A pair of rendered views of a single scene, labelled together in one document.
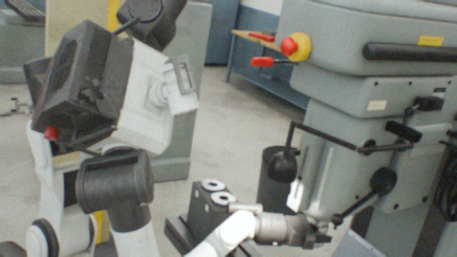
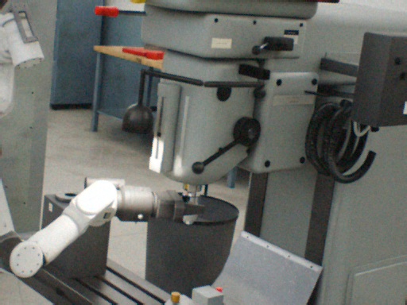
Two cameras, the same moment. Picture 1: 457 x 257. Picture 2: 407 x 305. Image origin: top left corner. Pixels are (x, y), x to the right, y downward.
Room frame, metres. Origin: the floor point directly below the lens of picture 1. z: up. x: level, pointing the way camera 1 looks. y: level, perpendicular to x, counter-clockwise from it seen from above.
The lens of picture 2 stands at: (-0.84, -0.11, 1.84)
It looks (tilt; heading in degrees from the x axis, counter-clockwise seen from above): 13 degrees down; 354
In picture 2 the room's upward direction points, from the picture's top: 7 degrees clockwise
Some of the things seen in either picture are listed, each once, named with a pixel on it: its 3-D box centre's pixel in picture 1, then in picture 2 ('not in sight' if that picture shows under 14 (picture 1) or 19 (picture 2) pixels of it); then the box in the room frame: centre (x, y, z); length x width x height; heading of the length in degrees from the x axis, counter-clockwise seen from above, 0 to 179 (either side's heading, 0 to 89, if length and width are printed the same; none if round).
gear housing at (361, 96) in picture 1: (370, 82); (224, 30); (1.13, -0.33, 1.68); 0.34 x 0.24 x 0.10; 127
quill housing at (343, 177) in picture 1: (339, 158); (202, 115); (1.11, -0.30, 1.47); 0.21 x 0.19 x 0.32; 37
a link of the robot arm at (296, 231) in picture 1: (287, 231); (154, 205); (1.09, -0.21, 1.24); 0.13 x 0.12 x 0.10; 12
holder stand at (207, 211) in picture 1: (213, 214); (74, 231); (1.48, 0.00, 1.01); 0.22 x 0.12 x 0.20; 29
